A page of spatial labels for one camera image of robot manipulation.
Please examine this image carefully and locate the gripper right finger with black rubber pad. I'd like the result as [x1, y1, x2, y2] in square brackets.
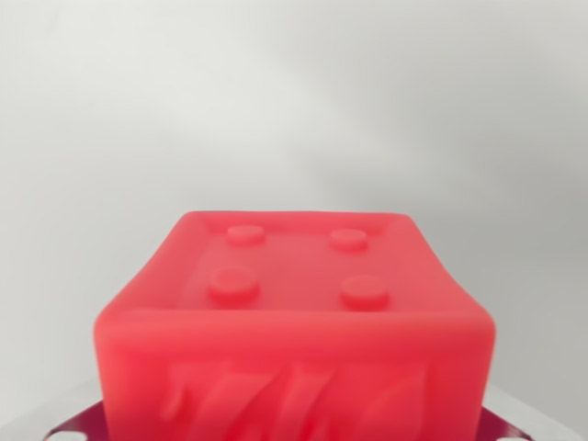
[479, 392, 583, 441]

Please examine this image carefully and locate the gripper left finger with black rubber pad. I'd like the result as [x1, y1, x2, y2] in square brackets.
[0, 376, 107, 441]

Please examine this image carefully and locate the red soft embossed cube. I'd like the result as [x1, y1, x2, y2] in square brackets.
[91, 209, 498, 441]

